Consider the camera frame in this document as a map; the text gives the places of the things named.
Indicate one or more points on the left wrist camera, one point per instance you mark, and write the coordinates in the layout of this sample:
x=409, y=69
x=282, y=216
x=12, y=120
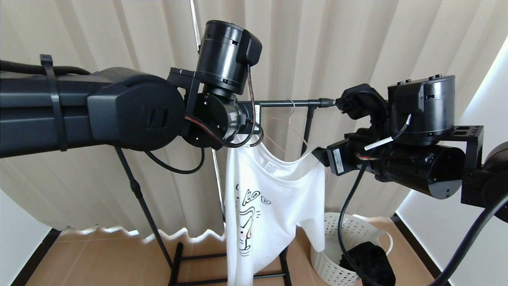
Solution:
x=258, y=115

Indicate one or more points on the beige curtain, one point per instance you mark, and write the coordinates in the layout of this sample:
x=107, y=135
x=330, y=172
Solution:
x=337, y=47

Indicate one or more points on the black garment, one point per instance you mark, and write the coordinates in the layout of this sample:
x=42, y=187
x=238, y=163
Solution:
x=369, y=262

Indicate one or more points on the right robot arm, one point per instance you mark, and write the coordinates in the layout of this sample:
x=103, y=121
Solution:
x=424, y=107

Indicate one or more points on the black clothes rack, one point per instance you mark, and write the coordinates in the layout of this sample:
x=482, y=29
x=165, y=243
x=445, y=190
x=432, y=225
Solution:
x=309, y=103

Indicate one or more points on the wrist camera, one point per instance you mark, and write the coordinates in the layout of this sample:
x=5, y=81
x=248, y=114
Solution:
x=258, y=115
x=338, y=161

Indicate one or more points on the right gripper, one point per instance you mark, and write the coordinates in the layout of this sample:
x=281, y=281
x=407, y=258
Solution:
x=420, y=171

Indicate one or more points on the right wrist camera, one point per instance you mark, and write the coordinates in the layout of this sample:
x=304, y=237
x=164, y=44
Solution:
x=338, y=161

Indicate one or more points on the white laundry basket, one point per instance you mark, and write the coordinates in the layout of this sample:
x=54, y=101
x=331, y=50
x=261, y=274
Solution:
x=349, y=230

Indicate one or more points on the white printed t-shirt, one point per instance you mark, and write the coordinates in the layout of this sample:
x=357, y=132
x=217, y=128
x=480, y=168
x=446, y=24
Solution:
x=278, y=206

